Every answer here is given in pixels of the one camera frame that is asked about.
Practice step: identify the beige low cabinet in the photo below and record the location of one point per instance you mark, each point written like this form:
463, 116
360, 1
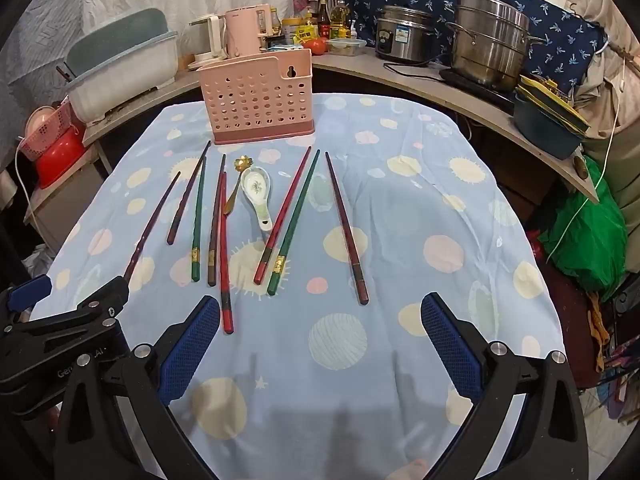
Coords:
60, 210

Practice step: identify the red plastic basin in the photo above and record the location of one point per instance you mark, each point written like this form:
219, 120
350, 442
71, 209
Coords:
60, 160

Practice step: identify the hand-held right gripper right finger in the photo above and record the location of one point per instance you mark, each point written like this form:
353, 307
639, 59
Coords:
450, 345

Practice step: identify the pink round lid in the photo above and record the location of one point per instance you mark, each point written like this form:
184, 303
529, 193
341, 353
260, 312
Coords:
37, 120

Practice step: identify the pink perforated utensil holder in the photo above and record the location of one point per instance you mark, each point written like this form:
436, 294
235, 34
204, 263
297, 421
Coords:
255, 105

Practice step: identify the dark brown chopstick gold band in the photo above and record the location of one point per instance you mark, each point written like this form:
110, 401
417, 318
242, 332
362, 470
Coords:
216, 220

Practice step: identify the dark red-brown chopstick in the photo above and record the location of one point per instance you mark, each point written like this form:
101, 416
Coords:
345, 225
155, 220
187, 195

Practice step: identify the gold flower spoon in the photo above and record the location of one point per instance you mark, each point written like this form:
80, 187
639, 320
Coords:
234, 189

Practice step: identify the blue white wipes packet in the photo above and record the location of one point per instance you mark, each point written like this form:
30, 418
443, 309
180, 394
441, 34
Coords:
282, 48

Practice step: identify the cooking oil bottle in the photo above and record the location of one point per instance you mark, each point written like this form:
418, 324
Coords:
341, 20

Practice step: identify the clear food container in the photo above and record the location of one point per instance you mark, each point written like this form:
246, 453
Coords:
345, 47

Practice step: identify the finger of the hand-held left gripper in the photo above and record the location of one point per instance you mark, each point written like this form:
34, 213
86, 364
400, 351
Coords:
32, 290
100, 300

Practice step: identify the black induction cooker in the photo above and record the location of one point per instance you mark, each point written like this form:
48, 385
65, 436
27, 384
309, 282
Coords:
485, 95

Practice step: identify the steel steamer pot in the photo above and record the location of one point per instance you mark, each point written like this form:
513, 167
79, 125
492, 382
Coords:
490, 45

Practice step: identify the steel rice cooker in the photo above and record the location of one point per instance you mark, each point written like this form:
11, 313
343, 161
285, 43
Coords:
402, 35

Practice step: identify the dark sauce bottle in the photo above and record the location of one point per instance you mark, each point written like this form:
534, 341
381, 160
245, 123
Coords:
326, 17

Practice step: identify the green chopstick gold band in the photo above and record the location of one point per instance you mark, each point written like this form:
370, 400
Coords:
198, 225
295, 220

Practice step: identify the pink plastic basket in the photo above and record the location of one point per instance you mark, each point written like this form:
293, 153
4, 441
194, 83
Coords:
45, 137

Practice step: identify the grey wooden counter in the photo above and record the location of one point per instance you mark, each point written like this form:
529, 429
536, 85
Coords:
400, 82

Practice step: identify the red chopstick black end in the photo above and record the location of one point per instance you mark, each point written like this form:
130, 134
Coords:
282, 215
225, 270

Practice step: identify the blue bowl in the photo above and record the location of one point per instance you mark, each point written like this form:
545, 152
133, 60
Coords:
545, 135

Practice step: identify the blue spotted tablecloth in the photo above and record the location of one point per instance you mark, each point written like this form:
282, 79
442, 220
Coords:
380, 240

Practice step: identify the orange cloth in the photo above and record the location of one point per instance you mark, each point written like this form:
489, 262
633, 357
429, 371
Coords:
599, 325

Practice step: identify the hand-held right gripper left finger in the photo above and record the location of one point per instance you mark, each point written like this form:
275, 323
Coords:
190, 350

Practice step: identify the white electric kettle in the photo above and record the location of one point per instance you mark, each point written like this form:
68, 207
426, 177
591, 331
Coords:
210, 40

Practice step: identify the white ceramic soup spoon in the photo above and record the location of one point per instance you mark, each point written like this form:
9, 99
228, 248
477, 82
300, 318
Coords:
255, 187

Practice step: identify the white dish tub grey-blue lid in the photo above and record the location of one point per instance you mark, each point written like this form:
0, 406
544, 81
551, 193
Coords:
120, 80

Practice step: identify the beige curtain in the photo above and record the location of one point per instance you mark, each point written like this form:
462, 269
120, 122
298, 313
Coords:
610, 35

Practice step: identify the red tomato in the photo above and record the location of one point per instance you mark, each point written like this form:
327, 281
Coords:
315, 46

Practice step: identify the green plastic bag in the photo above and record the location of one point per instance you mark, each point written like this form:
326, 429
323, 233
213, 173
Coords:
590, 230

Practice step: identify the pink electric kettle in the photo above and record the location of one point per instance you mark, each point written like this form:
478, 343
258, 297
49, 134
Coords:
245, 30

